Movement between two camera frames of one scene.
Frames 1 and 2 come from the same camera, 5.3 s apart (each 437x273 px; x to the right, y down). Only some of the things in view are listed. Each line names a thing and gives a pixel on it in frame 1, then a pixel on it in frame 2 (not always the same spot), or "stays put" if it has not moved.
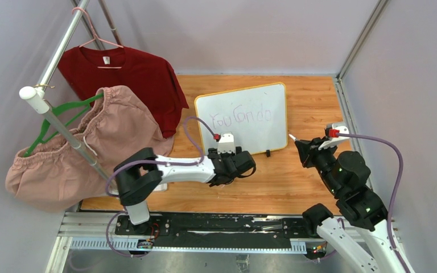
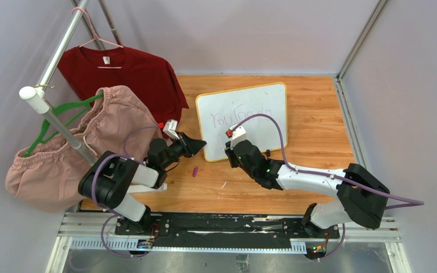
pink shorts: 120,124 stays put
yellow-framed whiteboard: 256,115 stays put
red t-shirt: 90,69 stays put
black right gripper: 304,147 → 231,152
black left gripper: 214,151 → 190,147
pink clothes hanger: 95,37 stays put
